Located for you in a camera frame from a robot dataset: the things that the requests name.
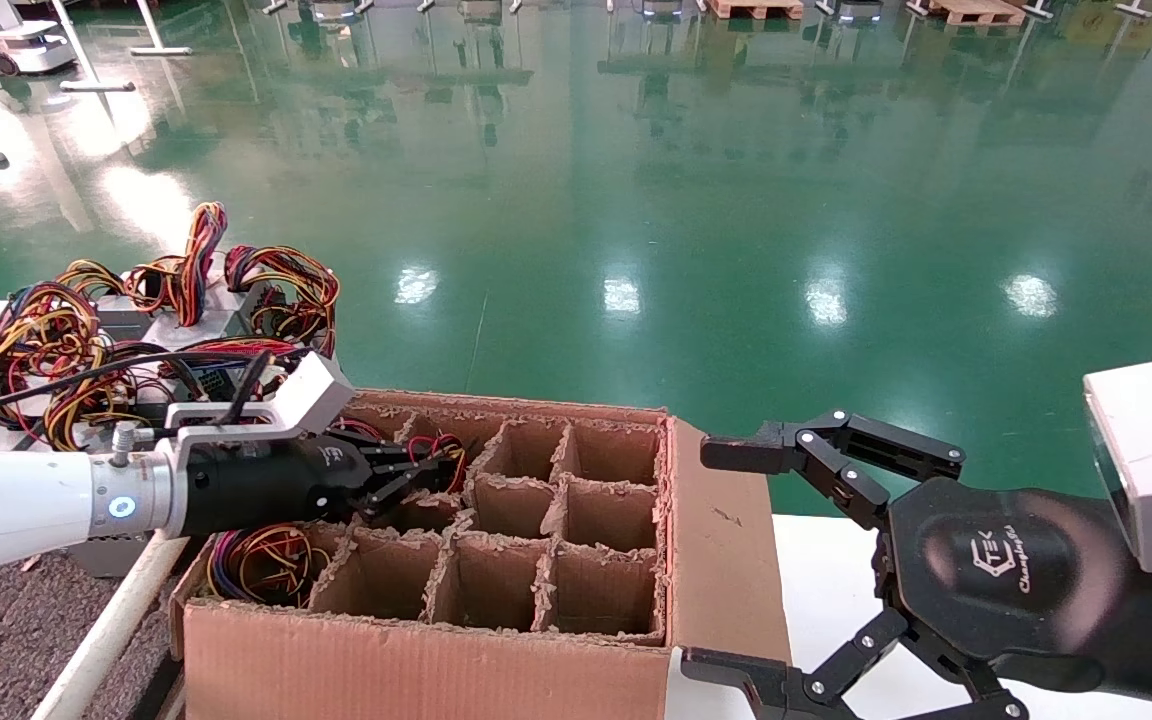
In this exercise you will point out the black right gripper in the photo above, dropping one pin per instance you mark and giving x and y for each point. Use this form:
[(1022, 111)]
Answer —
[(996, 570)]

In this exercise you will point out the cardboard cell divider insert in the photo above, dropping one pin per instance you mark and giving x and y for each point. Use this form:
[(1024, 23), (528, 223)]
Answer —
[(511, 505)]

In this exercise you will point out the brown cardboard box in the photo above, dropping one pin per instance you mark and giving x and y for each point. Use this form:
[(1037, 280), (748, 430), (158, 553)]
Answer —
[(416, 670)]

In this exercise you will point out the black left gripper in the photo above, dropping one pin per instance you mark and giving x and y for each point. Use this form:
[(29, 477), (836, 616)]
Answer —
[(266, 485)]

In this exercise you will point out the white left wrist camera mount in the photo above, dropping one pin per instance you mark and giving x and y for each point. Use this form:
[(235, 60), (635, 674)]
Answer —
[(306, 395)]

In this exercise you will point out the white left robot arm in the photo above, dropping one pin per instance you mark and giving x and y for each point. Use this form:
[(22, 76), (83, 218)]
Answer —
[(16, 500)]

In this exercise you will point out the wooden pallet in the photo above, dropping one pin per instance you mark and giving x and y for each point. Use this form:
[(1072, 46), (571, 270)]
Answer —
[(976, 12), (756, 8)]

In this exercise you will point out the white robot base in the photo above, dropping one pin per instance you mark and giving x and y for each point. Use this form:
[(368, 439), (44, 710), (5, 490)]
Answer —
[(16, 45)]

